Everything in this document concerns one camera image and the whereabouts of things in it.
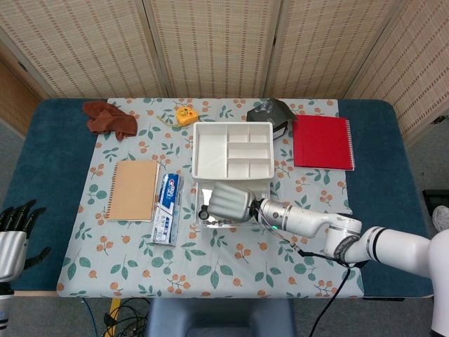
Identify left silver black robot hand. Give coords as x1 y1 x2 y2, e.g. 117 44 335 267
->
0 199 53 282

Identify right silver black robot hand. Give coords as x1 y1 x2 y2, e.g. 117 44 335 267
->
207 182 259 224

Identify clear plastic box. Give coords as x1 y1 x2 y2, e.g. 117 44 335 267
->
192 179 273 232

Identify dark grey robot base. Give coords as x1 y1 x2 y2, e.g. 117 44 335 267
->
146 298 297 337

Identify white plastic drawer organizer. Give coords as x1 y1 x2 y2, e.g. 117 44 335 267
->
191 121 276 185

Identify blue white toothpaste box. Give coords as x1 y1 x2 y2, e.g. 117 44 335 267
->
151 171 186 247

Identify floral fruit print tablecloth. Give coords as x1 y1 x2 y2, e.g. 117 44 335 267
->
55 97 366 299

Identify tan spiral notebook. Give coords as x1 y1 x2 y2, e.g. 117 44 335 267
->
105 160 161 223

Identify yellow tape measure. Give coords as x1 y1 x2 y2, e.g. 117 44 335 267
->
158 106 199 126

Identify dark grey pouch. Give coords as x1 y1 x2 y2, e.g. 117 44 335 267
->
246 98 299 140

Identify red spiral notebook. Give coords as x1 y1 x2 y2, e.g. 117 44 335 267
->
292 114 356 172

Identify brown crumpled cloth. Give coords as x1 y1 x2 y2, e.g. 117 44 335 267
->
82 100 138 142

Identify woven folding screen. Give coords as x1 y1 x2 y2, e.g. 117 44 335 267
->
0 0 449 148

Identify blue floor cable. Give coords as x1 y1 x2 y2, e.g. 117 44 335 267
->
81 297 98 330

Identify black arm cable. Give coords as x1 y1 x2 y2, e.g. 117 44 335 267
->
279 237 357 337

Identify black floor cables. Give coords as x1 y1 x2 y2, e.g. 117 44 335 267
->
103 296 152 337

